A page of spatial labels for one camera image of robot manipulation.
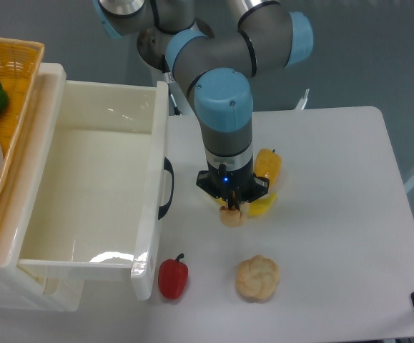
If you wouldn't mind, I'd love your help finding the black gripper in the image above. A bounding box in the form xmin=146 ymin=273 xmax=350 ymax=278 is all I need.
xmin=196 ymin=160 xmax=270 ymax=210

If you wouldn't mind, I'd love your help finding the square bread piece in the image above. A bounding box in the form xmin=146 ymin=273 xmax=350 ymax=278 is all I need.
xmin=220 ymin=202 xmax=250 ymax=227

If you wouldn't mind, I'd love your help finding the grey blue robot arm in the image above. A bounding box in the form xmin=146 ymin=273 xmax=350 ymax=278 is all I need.
xmin=94 ymin=1 xmax=314 ymax=210

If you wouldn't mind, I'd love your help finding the round flower-shaped bread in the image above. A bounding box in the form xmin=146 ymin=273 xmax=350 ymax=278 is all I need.
xmin=235 ymin=254 xmax=280 ymax=301

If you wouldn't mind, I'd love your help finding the open upper white drawer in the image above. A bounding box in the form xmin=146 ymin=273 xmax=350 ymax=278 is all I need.
xmin=19 ymin=81 xmax=169 ymax=300

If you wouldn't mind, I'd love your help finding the white drawer cabinet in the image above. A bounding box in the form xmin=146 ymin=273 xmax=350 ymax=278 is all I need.
xmin=0 ymin=63 xmax=84 ymax=312

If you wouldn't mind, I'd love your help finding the yellow banana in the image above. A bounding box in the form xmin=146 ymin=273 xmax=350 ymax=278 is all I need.
xmin=216 ymin=192 xmax=277 ymax=217

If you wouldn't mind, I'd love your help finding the yellow bell pepper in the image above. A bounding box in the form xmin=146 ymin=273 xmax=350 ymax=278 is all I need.
xmin=254 ymin=148 xmax=282 ymax=186

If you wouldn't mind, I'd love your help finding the red bell pepper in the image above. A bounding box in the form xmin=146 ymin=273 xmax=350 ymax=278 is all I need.
xmin=158 ymin=253 xmax=189 ymax=299

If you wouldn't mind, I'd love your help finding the yellow woven basket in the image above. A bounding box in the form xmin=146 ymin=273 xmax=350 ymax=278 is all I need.
xmin=0 ymin=37 xmax=44 ymax=195

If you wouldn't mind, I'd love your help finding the black drawer handle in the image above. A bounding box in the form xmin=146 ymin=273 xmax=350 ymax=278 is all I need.
xmin=158 ymin=157 xmax=174 ymax=220

